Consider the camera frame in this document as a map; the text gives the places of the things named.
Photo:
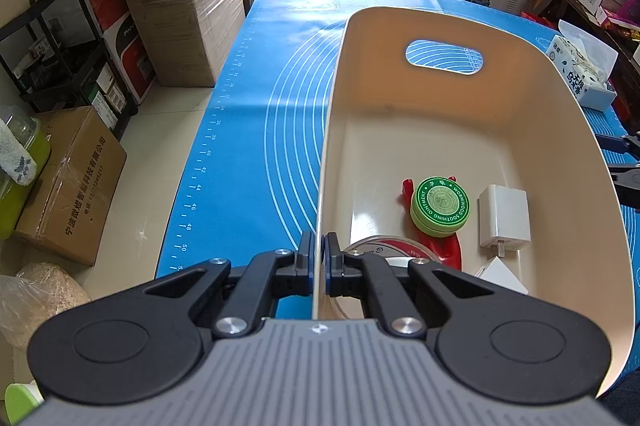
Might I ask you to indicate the red toy figure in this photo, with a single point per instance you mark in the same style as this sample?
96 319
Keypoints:
445 248

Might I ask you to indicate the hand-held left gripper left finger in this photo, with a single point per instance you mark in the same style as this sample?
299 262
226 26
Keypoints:
313 263

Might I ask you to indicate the clear bag of grain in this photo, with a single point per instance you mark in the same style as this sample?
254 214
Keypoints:
40 306

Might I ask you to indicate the green round tin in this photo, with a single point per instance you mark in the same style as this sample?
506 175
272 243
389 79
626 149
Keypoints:
440 206

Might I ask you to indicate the blue silicone mat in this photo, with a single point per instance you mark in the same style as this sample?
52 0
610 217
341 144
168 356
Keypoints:
280 80

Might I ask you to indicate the plastic-wrapped cardboard box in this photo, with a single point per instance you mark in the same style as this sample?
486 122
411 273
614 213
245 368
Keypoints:
190 40

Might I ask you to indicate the tissue pack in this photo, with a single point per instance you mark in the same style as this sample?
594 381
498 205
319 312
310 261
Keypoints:
580 73

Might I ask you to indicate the beige plastic bin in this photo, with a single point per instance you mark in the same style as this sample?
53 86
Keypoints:
450 130

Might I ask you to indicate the taped cardboard box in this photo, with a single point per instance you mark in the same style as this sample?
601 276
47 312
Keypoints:
75 181

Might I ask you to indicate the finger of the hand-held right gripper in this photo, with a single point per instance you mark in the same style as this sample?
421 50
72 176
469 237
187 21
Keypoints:
630 183
622 144

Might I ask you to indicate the white charger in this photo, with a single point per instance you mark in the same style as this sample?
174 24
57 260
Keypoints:
504 218

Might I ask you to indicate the black metal rack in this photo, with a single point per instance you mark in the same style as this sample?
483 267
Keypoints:
55 55

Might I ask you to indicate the white and red appliance box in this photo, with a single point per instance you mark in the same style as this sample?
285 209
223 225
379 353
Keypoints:
129 60

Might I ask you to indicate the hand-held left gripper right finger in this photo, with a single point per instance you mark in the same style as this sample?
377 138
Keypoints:
327 263

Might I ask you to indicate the small white box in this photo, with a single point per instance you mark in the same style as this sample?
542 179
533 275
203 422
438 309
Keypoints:
500 273

